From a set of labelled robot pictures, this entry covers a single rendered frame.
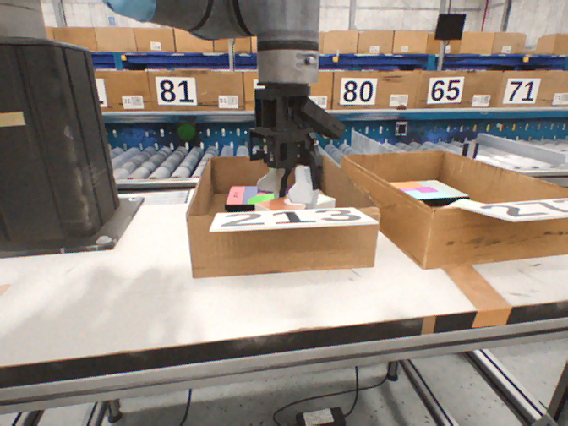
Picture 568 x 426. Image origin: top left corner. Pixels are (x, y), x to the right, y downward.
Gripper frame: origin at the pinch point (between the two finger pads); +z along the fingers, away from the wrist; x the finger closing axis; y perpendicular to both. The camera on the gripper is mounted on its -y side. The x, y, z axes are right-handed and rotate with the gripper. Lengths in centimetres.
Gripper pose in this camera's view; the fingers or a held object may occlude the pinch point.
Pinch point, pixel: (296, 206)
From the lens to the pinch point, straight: 60.8
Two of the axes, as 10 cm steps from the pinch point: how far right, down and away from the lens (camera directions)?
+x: 6.5, 2.9, -7.0
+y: -7.6, 2.4, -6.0
